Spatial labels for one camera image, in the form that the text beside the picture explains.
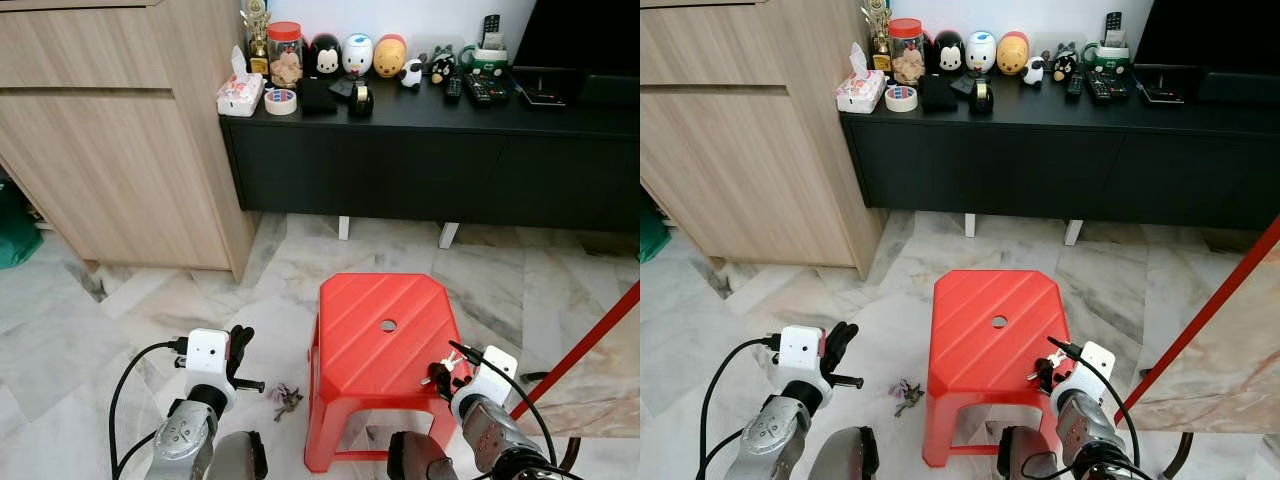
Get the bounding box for green white mug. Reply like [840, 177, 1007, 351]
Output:
[1094, 41, 1134, 77]
[471, 44, 510, 80]

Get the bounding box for black television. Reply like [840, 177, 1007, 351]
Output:
[509, 0, 641, 108]
[1131, 0, 1280, 106]

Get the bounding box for red plastic stool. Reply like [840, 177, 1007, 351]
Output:
[304, 272, 472, 474]
[922, 269, 1087, 469]

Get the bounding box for white duck plush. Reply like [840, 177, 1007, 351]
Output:
[341, 33, 376, 78]
[964, 30, 999, 75]

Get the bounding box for light wooden cabinet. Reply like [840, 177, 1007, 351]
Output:
[0, 0, 262, 282]
[640, 0, 883, 280]

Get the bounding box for green bag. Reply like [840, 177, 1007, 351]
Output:
[0, 178, 44, 270]
[640, 203, 672, 264]

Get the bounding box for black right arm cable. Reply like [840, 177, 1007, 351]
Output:
[1046, 336, 1143, 480]
[448, 341, 563, 480]

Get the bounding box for black mouse plush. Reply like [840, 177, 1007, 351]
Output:
[929, 30, 967, 76]
[306, 33, 344, 80]

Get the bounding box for large black remote control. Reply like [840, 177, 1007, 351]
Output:
[464, 74, 512, 107]
[1086, 71, 1132, 104]

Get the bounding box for pink white tissue box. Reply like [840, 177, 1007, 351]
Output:
[836, 42, 889, 115]
[216, 46, 267, 119]

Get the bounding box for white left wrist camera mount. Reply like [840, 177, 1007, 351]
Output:
[777, 325, 830, 407]
[184, 328, 234, 412]

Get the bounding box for yellow bear plush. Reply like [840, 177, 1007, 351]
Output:
[995, 31, 1032, 77]
[372, 34, 409, 80]

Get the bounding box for marble table with red edge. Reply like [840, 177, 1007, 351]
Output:
[509, 280, 641, 442]
[1114, 214, 1280, 437]

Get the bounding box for black TV console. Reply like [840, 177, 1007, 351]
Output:
[839, 71, 1280, 247]
[219, 74, 641, 249]

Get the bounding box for clear jar with red lid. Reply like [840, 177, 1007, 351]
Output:
[266, 21, 305, 90]
[887, 18, 926, 87]

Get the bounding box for gold trophy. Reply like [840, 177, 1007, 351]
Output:
[861, 0, 894, 74]
[242, 0, 272, 77]

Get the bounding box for key bunch with white tag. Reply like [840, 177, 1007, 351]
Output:
[1025, 357, 1069, 387]
[422, 359, 470, 390]

